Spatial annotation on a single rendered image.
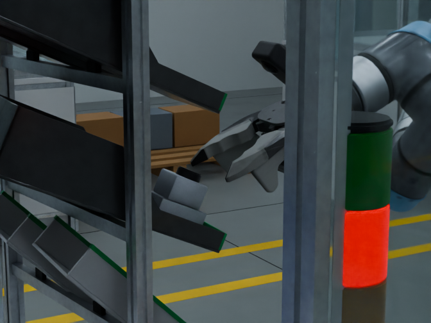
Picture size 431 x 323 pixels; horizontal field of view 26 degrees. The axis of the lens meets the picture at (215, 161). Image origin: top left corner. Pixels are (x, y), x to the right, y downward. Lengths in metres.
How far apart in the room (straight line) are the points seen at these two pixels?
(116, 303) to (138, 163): 0.17
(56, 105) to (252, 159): 3.96
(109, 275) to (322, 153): 0.50
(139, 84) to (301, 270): 0.41
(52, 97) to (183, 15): 5.57
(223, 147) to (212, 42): 9.49
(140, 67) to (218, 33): 9.72
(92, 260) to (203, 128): 5.97
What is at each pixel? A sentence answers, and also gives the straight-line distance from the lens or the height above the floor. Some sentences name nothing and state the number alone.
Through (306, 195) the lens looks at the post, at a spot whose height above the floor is 1.37.
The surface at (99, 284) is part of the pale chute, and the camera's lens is 1.02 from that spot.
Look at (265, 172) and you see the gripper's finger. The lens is 1.10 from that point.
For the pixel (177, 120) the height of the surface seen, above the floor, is 0.34.
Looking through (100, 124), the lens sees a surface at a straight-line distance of 6.59.
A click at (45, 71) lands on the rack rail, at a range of 1.12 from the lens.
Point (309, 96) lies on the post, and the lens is 0.56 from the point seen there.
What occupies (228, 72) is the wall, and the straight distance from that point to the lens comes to 10.78.
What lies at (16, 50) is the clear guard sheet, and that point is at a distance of 4.94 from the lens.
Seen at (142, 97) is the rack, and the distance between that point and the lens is 0.96.
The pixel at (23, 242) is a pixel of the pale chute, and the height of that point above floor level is 1.18.
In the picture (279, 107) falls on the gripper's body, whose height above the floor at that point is 1.33.
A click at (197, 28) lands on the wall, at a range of 10.53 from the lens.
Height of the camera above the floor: 1.52
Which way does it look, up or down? 12 degrees down
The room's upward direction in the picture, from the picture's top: straight up
